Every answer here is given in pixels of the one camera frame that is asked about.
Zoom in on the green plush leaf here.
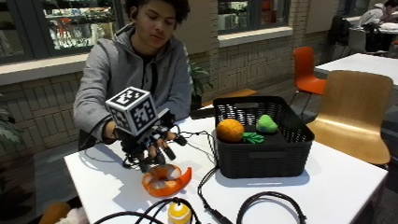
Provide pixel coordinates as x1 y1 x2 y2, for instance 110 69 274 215
241 132 266 145

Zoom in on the leafy green plant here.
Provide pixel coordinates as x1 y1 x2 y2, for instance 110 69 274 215
0 104 25 148

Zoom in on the thick black cable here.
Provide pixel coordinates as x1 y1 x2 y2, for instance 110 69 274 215
197 166 234 224

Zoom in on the curved black cable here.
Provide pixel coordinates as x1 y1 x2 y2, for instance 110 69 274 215
91 196 202 224

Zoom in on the small dark-framed window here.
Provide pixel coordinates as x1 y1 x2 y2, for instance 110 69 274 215
217 0 292 35

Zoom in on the white fluffy plush toy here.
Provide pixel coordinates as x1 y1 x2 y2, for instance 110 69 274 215
54 206 90 224

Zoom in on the white marker cube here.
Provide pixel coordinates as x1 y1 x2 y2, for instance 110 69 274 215
103 86 159 137

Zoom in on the thin black glove wire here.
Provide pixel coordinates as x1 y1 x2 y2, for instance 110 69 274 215
175 130 218 164

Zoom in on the wooden bench seat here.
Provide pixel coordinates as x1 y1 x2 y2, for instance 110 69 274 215
199 88 258 108

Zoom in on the orange plush toy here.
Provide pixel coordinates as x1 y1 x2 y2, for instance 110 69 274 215
38 201 71 224

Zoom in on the looped black cable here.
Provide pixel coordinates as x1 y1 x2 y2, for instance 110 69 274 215
235 190 308 224

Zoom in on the large dark-framed window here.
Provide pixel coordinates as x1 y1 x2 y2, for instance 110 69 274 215
0 0 126 65

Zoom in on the black plastic basket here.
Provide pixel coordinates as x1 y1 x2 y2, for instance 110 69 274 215
211 95 315 180

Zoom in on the yellow round toy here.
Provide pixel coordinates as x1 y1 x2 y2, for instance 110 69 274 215
166 202 193 224

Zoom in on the orange plush fruit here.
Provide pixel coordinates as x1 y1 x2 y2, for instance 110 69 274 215
215 118 245 144

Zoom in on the green potted plant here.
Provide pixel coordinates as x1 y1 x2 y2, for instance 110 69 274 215
189 61 214 111

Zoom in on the light wooden chair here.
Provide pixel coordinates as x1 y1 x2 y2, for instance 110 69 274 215
306 69 394 166

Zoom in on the orange peel toy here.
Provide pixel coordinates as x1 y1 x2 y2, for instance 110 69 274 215
141 163 194 198

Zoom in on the black backpack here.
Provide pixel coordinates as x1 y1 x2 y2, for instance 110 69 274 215
326 14 351 49

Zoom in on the orange plastic chair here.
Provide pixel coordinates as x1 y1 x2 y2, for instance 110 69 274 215
290 46 328 117

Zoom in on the black flat device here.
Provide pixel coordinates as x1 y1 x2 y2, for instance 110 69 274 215
189 106 218 120

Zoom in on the white background table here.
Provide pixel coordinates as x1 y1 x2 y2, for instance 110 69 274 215
312 52 398 91

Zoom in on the green plush pear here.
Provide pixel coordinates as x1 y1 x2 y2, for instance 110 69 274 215
255 114 279 134

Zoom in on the the person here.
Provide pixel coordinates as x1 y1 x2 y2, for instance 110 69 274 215
71 0 194 151

